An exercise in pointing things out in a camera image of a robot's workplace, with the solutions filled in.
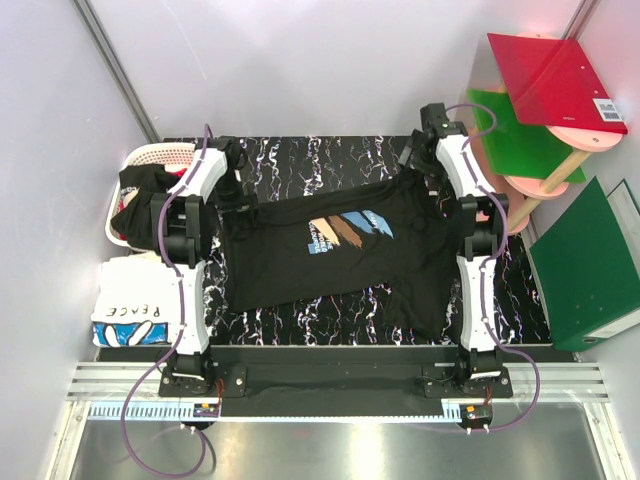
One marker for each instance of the pink wooden tiered shelf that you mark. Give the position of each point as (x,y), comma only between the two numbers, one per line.
(525,194)

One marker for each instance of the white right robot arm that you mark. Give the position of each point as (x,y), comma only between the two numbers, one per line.
(480,232)

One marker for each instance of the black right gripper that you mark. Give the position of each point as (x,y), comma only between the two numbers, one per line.
(414,142)

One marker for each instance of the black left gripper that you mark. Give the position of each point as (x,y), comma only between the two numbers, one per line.
(239,204)

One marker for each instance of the dark green ring binder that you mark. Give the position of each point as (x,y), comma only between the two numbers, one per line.
(588,278)

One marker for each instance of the red plastic folder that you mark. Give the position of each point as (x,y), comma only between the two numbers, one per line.
(551,82)

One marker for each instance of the light green plastic folder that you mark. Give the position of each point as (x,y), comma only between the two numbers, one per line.
(515,149)

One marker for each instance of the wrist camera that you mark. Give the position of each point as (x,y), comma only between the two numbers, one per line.
(433,116)
(235,153)

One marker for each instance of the black printed t-shirt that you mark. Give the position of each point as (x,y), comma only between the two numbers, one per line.
(389,232)

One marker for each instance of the white folded peace t-shirt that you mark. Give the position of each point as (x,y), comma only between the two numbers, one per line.
(137,301)

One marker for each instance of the red t-shirt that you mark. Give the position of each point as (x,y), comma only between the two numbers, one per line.
(177,175)

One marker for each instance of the white plastic laundry basket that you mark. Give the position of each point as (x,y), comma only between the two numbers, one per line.
(175,155)

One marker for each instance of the aluminium frame rail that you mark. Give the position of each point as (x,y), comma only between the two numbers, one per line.
(129,391)

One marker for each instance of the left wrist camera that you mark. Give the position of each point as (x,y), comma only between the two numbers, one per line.
(235,153)

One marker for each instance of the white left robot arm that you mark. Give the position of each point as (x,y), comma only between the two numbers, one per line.
(184,221)

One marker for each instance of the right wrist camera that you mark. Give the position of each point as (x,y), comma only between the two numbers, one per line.
(433,116)

